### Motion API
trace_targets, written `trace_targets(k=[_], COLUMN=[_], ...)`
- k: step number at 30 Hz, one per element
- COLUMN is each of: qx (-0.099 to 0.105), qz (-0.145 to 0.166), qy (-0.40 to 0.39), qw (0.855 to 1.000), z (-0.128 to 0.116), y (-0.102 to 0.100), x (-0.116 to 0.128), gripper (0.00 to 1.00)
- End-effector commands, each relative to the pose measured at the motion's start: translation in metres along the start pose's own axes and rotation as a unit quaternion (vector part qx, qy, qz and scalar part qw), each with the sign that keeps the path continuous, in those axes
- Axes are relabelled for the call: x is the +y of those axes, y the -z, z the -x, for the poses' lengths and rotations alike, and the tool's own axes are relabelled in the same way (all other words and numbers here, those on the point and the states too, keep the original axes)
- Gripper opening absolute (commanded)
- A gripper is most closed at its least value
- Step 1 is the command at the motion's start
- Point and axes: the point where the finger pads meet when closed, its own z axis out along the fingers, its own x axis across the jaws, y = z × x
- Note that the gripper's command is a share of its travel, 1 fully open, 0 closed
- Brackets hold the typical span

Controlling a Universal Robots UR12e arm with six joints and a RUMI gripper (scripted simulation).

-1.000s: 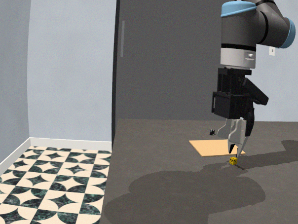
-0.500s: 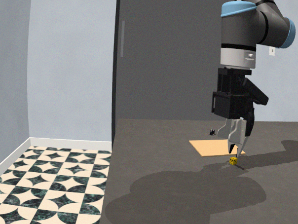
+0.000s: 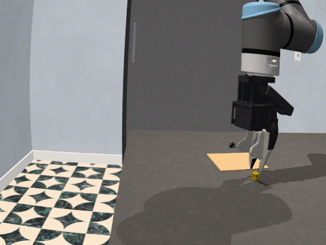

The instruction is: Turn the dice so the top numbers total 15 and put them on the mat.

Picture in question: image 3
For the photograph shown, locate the yellow die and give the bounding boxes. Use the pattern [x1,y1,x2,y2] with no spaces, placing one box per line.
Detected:
[251,172,260,180]

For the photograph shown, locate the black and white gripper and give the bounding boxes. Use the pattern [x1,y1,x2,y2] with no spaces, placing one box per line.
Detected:
[231,74,279,173]

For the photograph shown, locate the peach flat mat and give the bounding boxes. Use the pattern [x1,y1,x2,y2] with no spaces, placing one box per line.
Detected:
[207,153,260,172]

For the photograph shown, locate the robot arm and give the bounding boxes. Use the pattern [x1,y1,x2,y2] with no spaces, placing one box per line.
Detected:
[241,0,323,116]

